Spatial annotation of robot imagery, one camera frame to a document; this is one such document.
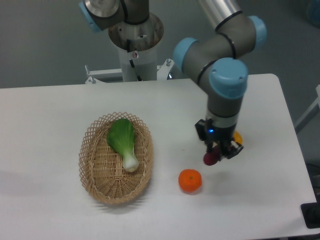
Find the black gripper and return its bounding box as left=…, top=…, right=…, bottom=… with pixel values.
left=194, top=118, right=244, bottom=159

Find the purple sweet potato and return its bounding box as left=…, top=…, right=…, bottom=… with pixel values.
left=203, top=146, right=221, bottom=166

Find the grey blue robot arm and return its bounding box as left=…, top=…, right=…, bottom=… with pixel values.
left=79, top=0, right=267, bottom=166

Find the woven wicker basket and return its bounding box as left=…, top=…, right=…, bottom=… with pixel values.
left=78, top=112, right=154, bottom=205

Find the yellow mango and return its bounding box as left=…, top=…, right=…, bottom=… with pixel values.
left=233, top=131, right=243, bottom=145

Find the orange tangerine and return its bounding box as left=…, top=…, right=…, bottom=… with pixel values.
left=178, top=169, right=202, bottom=193

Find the green bok choy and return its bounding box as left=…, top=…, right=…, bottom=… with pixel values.
left=107, top=118, right=139, bottom=173

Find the black device at table edge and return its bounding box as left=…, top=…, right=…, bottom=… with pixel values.
left=300, top=202, right=320, bottom=229

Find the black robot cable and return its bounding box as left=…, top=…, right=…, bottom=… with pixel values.
left=126, top=39, right=143, bottom=82

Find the white frame leg right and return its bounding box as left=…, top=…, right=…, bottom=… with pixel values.
left=294, top=85, right=320, bottom=134

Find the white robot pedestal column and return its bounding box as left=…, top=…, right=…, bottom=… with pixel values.
left=117, top=47, right=158, bottom=82

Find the white metal base frame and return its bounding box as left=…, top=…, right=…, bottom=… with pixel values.
left=84, top=58, right=175, bottom=84

